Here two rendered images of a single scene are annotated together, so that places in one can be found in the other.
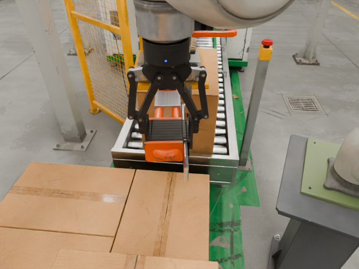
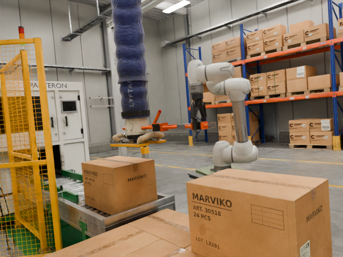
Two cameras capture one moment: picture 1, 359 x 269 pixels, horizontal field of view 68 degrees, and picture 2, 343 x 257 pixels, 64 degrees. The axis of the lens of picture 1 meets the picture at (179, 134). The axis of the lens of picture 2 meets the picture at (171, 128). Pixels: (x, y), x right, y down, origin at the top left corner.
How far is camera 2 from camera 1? 1.61 m
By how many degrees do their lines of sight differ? 57
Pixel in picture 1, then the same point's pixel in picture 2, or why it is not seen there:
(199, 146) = (150, 198)
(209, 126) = (152, 181)
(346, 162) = (220, 158)
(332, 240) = not seen: hidden behind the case
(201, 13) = (227, 75)
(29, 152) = not seen: outside the picture
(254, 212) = not seen: hidden behind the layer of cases
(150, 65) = (196, 100)
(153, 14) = (200, 85)
